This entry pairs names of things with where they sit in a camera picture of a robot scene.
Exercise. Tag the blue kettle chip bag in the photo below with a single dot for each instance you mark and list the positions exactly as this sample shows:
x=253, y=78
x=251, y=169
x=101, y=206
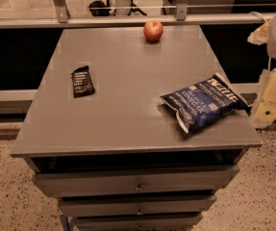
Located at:
x=204, y=103

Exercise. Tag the grey drawer cabinet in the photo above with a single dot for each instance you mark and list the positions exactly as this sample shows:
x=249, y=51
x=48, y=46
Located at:
x=124, y=125

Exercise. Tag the black snack bar wrapper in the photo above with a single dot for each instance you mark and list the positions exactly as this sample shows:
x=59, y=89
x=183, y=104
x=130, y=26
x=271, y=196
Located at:
x=81, y=82

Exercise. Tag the red apple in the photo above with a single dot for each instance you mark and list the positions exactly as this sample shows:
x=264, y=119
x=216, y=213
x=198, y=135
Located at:
x=153, y=30

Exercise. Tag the top grey drawer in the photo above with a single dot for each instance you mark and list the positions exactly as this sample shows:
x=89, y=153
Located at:
x=152, y=180

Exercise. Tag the grey drawer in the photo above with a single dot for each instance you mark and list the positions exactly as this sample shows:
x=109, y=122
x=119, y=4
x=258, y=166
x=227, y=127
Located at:
x=137, y=206
x=152, y=180
x=138, y=223

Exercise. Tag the middle grey drawer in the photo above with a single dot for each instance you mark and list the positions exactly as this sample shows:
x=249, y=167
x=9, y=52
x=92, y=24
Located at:
x=137, y=206

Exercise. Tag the black object behind glass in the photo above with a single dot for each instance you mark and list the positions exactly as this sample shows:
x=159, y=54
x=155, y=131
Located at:
x=100, y=8

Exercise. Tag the bottom grey drawer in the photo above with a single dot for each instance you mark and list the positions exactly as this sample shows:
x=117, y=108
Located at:
x=138, y=223

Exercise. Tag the metal railing frame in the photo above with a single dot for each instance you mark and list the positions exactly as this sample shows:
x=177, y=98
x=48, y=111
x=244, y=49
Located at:
x=16, y=14

